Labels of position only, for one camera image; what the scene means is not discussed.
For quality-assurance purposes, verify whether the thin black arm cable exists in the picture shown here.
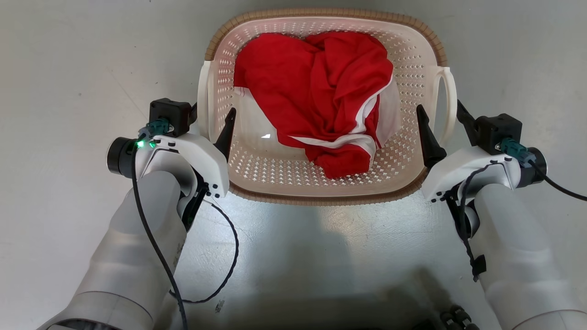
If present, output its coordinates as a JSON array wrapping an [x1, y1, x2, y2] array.
[[458, 164, 492, 282], [169, 198, 240, 304]]

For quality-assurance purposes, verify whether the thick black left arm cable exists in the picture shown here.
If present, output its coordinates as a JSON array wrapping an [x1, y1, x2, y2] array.
[[131, 141, 188, 330]]

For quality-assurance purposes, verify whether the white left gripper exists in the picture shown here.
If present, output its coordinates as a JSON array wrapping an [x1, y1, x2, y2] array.
[[107, 102, 237, 199]]

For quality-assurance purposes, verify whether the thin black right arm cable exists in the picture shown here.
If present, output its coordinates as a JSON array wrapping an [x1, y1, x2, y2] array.
[[458, 164, 492, 282]]

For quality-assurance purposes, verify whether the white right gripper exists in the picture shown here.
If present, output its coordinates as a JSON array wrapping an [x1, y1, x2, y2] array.
[[415, 99, 548, 203]]

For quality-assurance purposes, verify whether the red garment with white trim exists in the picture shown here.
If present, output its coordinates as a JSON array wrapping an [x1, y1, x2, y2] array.
[[233, 31, 402, 179]]

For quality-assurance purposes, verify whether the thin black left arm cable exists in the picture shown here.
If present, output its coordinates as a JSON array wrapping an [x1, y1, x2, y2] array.
[[169, 198, 240, 304]]

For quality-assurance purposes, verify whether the thick black right gripper cable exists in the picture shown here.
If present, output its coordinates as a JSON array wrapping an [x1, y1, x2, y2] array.
[[526, 158, 587, 202]]

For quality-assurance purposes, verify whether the white plastic laundry basket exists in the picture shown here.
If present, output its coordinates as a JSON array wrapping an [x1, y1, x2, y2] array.
[[197, 8, 458, 206]]

